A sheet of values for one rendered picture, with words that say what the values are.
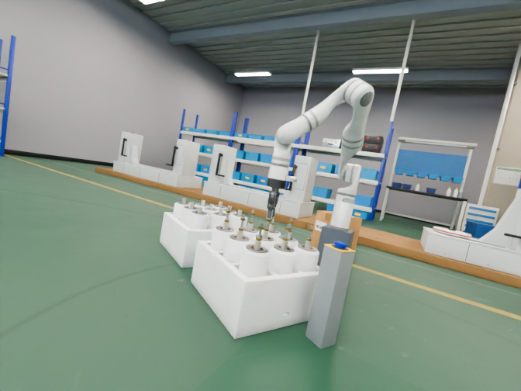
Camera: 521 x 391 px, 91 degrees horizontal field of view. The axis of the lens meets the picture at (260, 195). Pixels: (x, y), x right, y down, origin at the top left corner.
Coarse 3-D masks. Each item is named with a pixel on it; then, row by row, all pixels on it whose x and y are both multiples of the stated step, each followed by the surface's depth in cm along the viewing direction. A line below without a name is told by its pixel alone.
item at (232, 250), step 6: (228, 240) 91; (234, 240) 90; (228, 246) 91; (234, 246) 90; (240, 246) 90; (228, 252) 91; (234, 252) 90; (240, 252) 90; (228, 258) 91; (234, 258) 90
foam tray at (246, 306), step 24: (216, 264) 90; (216, 288) 88; (240, 288) 76; (264, 288) 79; (288, 288) 85; (312, 288) 92; (216, 312) 87; (240, 312) 76; (264, 312) 81; (288, 312) 87; (240, 336) 77
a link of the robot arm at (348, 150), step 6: (342, 138) 112; (342, 144) 114; (348, 144) 110; (354, 144) 109; (360, 144) 110; (342, 150) 116; (348, 150) 113; (354, 150) 112; (342, 156) 118; (348, 156) 116; (342, 162) 120; (342, 168) 123; (342, 174) 125; (342, 180) 128
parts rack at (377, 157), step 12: (180, 132) 741; (192, 132) 719; (228, 144) 661; (240, 144) 708; (252, 144) 693; (300, 144) 568; (204, 156) 771; (360, 156) 563; (372, 156) 499; (384, 156) 489; (288, 168) 580; (384, 168) 538; (360, 180) 508; (372, 180) 499; (372, 204) 497; (372, 216) 547
